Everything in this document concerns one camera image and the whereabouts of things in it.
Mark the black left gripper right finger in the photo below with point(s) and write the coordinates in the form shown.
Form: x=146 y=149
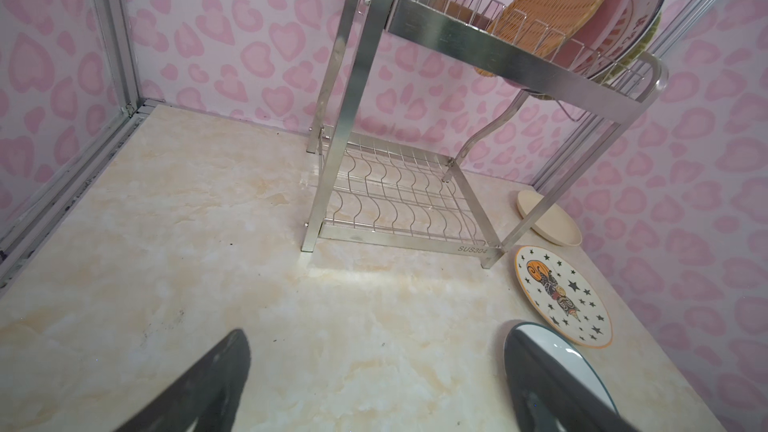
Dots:
x=546 y=397

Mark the white plate orange sunburst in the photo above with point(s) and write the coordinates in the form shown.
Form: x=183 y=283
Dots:
x=633 y=22

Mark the orange rimmed star plate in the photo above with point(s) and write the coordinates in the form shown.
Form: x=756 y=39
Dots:
x=563 y=297

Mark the stainless steel dish rack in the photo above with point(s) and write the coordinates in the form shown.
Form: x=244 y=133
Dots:
x=427 y=128

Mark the green rimmed woven bamboo plate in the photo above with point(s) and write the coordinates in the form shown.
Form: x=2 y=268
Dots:
x=624 y=63

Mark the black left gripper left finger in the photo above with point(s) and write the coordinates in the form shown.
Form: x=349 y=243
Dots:
x=204 y=398

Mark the cream round plate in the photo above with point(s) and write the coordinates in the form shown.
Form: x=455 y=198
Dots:
x=555 y=225

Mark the white plate dark rim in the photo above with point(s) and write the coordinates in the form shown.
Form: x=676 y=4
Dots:
x=566 y=355

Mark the brown woven bamboo plate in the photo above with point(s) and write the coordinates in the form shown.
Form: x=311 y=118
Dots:
x=545 y=28

